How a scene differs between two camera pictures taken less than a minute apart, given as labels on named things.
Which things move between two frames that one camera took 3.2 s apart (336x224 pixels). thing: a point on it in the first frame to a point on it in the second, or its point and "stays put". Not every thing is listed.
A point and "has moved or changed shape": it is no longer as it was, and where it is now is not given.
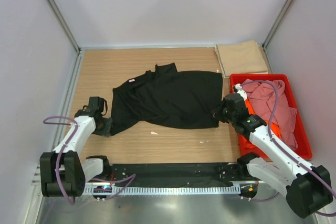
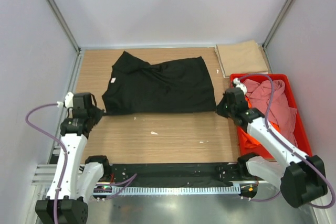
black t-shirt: [164, 97] has moved or changed shape
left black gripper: [105, 132] to [96, 120]
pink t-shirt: [270, 100] stays put
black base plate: [170, 175] stays put
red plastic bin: [304, 145] stays put
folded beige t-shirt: [241, 57] stays put
